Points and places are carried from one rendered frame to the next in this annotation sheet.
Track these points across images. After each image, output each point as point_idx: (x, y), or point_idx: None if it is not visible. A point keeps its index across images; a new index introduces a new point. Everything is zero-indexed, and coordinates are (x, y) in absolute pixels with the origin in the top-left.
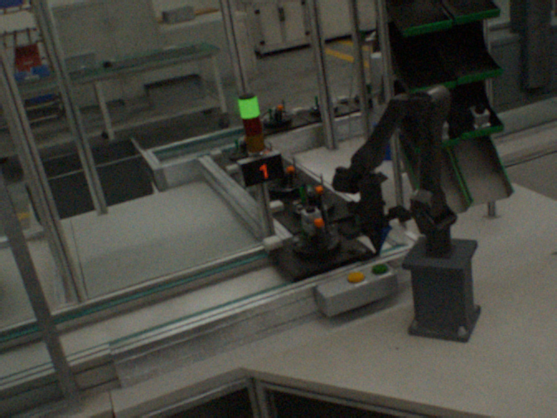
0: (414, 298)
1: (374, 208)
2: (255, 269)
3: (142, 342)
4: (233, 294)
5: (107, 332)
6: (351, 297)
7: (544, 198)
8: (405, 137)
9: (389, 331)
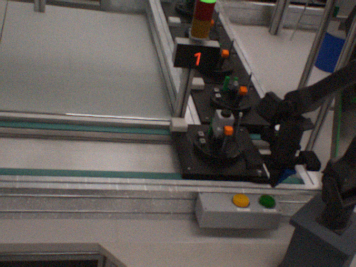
0: (287, 250)
1: (286, 149)
2: (153, 142)
3: (13, 185)
4: (122, 161)
5: None
6: (228, 218)
7: None
8: None
9: (250, 266)
